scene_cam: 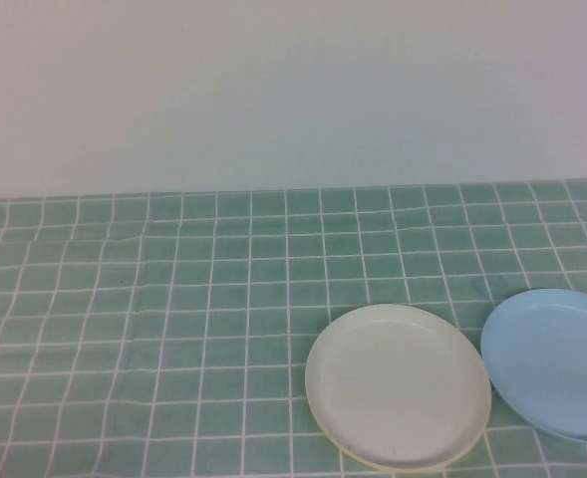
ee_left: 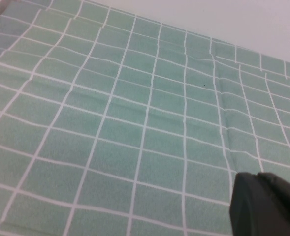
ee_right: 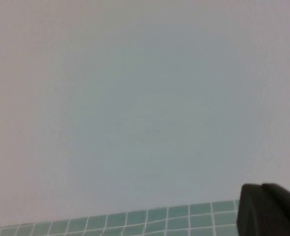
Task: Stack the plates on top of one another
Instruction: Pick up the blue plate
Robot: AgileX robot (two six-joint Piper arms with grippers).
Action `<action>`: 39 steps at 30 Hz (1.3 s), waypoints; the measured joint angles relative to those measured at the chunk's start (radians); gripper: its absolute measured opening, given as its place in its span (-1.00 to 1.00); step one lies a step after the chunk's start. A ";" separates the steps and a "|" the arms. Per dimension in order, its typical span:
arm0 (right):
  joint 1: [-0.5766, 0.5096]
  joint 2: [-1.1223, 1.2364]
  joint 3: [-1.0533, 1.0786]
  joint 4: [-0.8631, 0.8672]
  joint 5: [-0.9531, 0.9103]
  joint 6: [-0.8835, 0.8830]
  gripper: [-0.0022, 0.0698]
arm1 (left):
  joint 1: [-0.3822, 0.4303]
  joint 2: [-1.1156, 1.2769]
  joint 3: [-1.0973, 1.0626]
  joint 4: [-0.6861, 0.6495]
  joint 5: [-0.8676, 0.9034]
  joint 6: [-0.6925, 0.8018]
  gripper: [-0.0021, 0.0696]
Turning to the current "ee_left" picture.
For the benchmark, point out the green white checked tablecloth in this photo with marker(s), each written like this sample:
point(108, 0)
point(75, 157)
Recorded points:
point(110, 123)

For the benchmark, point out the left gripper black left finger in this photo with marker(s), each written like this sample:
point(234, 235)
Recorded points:
point(253, 211)

